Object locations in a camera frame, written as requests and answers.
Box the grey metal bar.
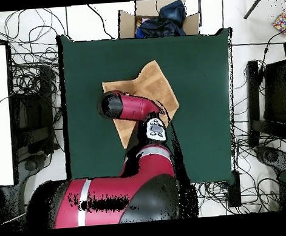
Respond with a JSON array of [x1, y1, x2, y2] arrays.
[[242, 0, 271, 20]]

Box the cardboard box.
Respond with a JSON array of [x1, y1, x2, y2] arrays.
[[116, 0, 203, 41]]

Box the dark green table cloth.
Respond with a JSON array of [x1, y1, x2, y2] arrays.
[[56, 23, 242, 196]]

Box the colourful dotted item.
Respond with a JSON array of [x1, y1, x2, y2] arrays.
[[271, 12, 286, 36]]

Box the orange terry towel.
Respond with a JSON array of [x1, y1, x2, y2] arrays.
[[100, 58, 183, 151]]

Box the black equipment stand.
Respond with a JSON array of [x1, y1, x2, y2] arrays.
[[242, 58, 286, 148], [7, 65, 62, 160]]

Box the dark blue clothing pile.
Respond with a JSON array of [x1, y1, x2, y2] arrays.
[[132, 0, 188, 40]]

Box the black cable tangle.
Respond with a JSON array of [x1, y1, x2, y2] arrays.
[[224, 27, 286, 214], [196, 179, 238, 218], [0, 6, 75, 158]]

